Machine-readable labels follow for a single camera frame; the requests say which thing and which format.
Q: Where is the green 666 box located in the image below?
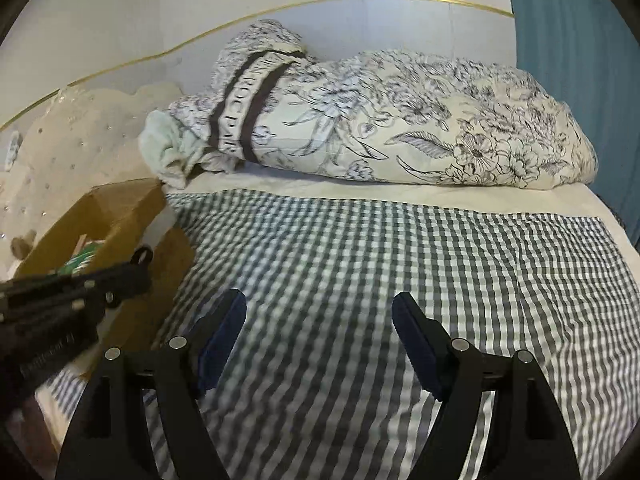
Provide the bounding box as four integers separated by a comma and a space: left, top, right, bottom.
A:
56, 240, 104, 275

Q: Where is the cardboard box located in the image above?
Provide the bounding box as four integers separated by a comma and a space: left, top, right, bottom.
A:
14, 179, 194, 378

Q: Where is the cream tufted headboard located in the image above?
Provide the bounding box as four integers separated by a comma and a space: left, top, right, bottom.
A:
0, 83, 184, 271

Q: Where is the white power strip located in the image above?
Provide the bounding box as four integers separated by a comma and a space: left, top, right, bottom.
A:
4, 130, 23, 172

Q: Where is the checkered bed sheet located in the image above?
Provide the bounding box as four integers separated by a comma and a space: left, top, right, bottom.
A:
56, 190, 639, 479

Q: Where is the mint green towel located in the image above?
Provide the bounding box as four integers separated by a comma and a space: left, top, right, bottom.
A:
138, 110, 208, 190

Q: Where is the floral duvet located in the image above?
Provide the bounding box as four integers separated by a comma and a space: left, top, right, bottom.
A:
168, 20, 598, 190

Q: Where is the teal curtain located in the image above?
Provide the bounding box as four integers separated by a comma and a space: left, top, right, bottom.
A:
511, 0, 639, 244

